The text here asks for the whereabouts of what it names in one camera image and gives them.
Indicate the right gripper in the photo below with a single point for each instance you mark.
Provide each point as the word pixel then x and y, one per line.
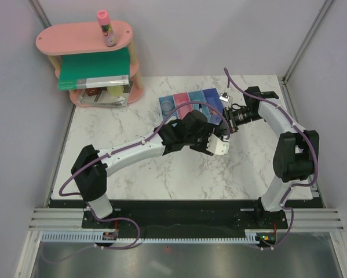
pixel 229 115

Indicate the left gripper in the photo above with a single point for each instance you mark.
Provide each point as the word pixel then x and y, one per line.
pixel 208 131

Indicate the dark blue plastic bin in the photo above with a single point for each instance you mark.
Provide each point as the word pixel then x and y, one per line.
pixel 212 98

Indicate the light blue bin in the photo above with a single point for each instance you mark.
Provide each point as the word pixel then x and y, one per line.
pixel 199 96
pixel 171 98

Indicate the pink plastic bin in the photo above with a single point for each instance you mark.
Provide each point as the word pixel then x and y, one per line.
pixel 179 99

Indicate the clear round pin jar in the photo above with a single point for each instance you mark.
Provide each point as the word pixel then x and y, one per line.
pixel 166 107

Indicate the pink capped bottle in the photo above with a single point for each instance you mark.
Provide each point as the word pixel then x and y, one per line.
pixel 106 28

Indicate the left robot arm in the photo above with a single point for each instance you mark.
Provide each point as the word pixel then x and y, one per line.
pixel 92 167

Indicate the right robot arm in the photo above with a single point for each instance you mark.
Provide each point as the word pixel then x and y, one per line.
pixel 296 153

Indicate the yellow cup on shelf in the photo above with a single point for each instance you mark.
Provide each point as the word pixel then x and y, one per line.
pixel 115 91

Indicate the green book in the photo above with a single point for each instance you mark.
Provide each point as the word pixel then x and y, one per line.
pixel 91 70

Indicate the brown toy on shelf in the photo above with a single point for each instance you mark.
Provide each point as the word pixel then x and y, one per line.
pixel 92 91

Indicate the pink wooden shelf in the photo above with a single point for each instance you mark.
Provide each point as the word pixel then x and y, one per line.
pixel 87 37

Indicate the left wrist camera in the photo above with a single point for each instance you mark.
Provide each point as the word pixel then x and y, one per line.
pixel 217 146

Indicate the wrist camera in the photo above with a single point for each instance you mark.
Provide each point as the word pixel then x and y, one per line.
pixel 217 146
pixel 225 97

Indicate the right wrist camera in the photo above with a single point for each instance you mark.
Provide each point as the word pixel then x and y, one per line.
pixel 225 97

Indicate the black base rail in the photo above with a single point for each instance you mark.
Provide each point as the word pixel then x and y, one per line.
pixel 187 218

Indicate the white cable duct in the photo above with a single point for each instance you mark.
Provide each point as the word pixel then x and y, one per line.
pixel 114 237

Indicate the aluminium frame post right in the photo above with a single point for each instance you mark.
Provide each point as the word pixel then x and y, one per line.
pixel 308 38

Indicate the aluminium frame post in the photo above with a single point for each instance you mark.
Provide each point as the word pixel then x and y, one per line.
pixel 308 38
pixel 40 13

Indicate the aluminium frame post left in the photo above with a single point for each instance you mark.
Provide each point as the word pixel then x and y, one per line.
pixel 40 13

